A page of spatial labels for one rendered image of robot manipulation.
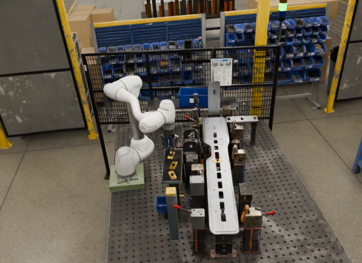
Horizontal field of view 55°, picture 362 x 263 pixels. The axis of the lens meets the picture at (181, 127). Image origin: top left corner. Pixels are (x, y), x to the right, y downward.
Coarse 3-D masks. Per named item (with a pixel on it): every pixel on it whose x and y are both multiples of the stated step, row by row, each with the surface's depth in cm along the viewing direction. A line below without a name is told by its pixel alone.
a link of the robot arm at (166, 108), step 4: (164, 100) 230; (168, 100) 229; (160, 104) 229; (164, 104) 226; (168, 104) 226; (172, 104) 229; (160, 108) 229; (164, 108) 227; (168, 108) 227; (172, 108) 229; (164, 112) 226; (168, 112) 227; (172, 112) 230; (164, 116) 226; (168, 116) 228; (172, 116) 231; (168, 120) 229; (172, 120) 233
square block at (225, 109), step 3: (222, 108) 328; (225, 108) 327; (228, 108) 327; (222, 111) 327; (225, 111) 327; (228, 111) 327; (222, 114) 329; (225, 114) 329; (228, 114) 329; (225, 117) 331; (228, 123) 335; (228, 126) 337; (228, 129) 339; (228, 132) 340
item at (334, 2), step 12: (252, 0) 568; (276, 0) 548; (288, 0) 544; (300, 0) 540; (312, 0) 536; (324, 0) 532; (336, 0) 528; (336, 12) 539; (324, 60) 581; (324, 72) 594
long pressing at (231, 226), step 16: (208, 128) 311; (224, 128) 309; (208, 144) 290; (224, 144) 289; (208, 160) 272; (224, 160) 271; (208, 176) 256; (224, 176) 255; (208, 192) 241; (224, 192) 241; (208, 208) 229; (224, 224) 217
